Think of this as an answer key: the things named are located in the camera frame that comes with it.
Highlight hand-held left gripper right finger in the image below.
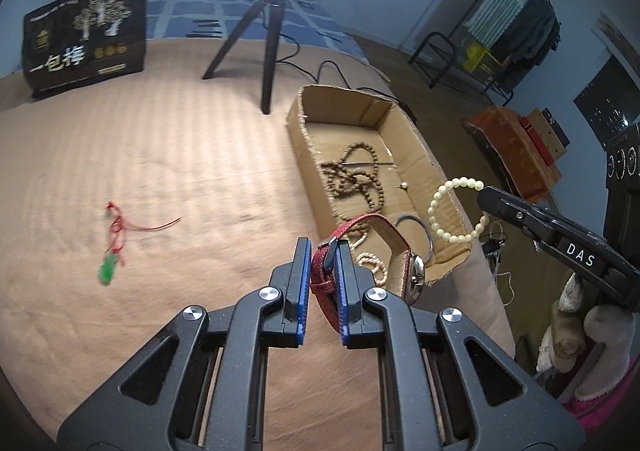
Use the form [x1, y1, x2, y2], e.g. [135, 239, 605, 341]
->
[335, 239, 586, 451]

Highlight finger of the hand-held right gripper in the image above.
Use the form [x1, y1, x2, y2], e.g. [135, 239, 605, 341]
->
[476, 185, 563, 252]

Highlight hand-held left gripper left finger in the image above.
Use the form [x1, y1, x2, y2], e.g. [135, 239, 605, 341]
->
[57, 237, 313, 451]

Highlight watch with red strap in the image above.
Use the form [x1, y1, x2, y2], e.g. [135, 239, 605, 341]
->
[310, 212, 427, 332]

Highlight small pearl strand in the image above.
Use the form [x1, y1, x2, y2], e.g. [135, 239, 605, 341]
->
[345, 221, 390, 289]

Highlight cream bead bracelet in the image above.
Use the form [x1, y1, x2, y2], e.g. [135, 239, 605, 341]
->
[427, 177, 488, 246]

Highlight metal bangle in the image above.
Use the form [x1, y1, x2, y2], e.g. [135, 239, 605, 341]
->
[395, 214, 436, 264]

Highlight wooden bead necklace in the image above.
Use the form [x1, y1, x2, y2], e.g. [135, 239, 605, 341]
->
[320, 141, 388, 222]

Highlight green pendant with red cord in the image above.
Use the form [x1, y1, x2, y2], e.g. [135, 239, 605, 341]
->
[96, 201, 183, 288]

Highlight person's right hand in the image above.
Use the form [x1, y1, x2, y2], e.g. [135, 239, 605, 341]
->
[537, 273, 638, 402]

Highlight dark red box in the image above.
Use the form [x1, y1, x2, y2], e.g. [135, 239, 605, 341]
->
[520, 114, 553, 164]

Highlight brown cardboard box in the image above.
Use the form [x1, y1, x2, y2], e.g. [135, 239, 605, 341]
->
[530, 108, 571, 152]

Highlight dark window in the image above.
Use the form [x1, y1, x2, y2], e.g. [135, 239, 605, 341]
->
[572, 54, 640, 152]

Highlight dark hanging clothes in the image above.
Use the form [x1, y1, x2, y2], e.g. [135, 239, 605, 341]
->
[510, 0, 561, 67]

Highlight black clothes rack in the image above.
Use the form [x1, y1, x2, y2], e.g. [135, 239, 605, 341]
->
[410, 0, 561, 104]

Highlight black tripod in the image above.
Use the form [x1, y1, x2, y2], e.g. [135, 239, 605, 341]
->
[201, 0, 296, 116]

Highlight blue patterned bedsheet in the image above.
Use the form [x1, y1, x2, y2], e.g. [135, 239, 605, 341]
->
[92, 0, 391, 82]

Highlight dark printed gift bag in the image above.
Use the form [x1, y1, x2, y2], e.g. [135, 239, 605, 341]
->
[22, 0, 148, 99]

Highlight white cables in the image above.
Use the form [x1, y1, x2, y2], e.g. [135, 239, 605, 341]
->
[480, 221, 516, 307]

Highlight black cable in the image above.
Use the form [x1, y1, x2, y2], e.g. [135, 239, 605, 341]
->
[277, 38, 416, 122]

